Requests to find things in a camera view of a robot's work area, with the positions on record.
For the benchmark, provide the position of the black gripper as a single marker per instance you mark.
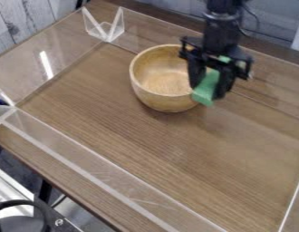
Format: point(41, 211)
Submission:
point(199, 58)

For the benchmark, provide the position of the green rectangular block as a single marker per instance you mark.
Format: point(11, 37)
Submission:
point(203, 94)

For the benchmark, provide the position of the brown wooden bowl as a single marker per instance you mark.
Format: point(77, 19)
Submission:
point(159, 79)

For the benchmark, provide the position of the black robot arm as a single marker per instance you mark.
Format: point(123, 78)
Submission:
point(223, 25)

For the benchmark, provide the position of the black table leg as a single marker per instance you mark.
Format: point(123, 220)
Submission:
point(45, 191)

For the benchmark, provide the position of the clear acrylic tray wall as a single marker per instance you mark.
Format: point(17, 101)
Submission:
point(214, 169)

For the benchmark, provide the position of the grey metal bracket with screw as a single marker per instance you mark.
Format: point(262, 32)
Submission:
point(59, 223)

